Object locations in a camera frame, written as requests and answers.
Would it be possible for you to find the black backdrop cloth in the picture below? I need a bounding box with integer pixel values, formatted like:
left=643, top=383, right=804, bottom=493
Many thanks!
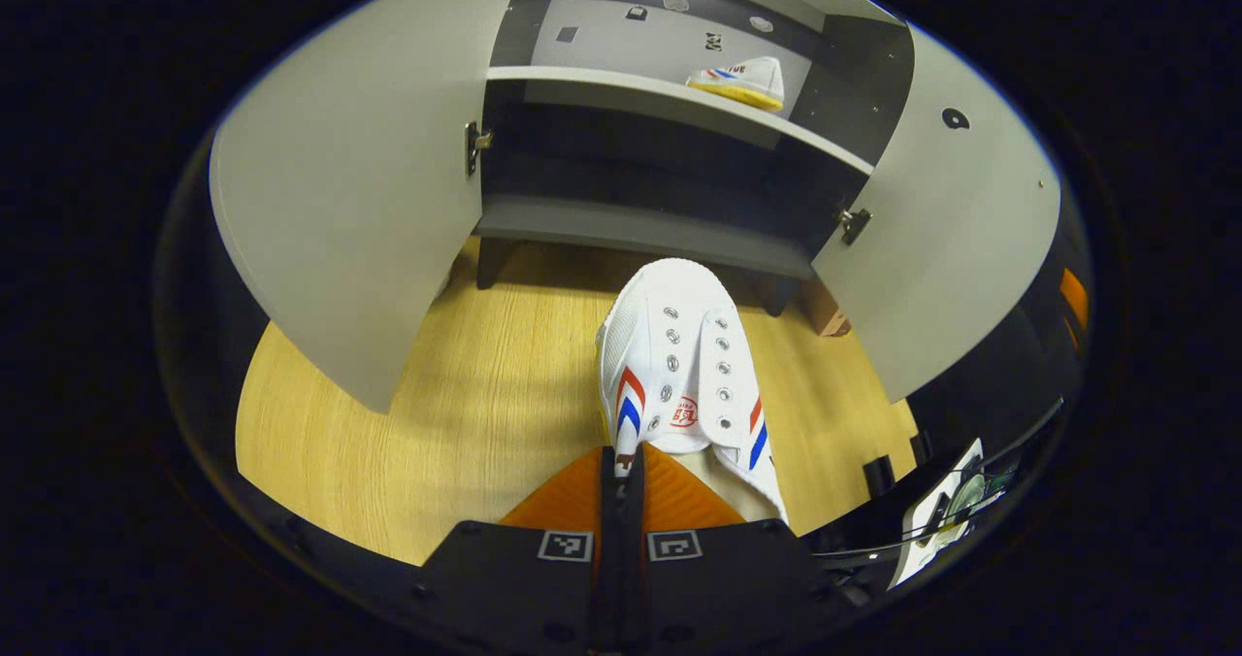
left=155, top=132, right=1093, bottom=502

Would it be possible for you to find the white striped shoe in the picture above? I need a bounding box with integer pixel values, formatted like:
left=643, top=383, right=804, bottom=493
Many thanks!
left=685, top=56, right=785, bottom=113
left=595, top=257, right=789, bottom=526

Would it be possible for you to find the white cabinet door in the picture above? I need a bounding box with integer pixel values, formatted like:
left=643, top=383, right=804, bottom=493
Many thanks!
left=209, top=0, right=535, bottom=414
left=811, top=25, right=1062, bottom=405

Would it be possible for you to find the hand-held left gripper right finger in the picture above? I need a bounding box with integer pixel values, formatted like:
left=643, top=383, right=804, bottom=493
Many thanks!
left=621, top=443, right=855, bottom=652

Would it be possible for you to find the white and orange book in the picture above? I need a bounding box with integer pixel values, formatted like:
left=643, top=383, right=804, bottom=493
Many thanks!
left=801, top=279, right=853, bottom=337

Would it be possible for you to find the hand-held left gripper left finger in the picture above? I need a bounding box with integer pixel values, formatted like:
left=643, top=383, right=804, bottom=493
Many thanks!
left=412, top=445, right=622, bottom=652

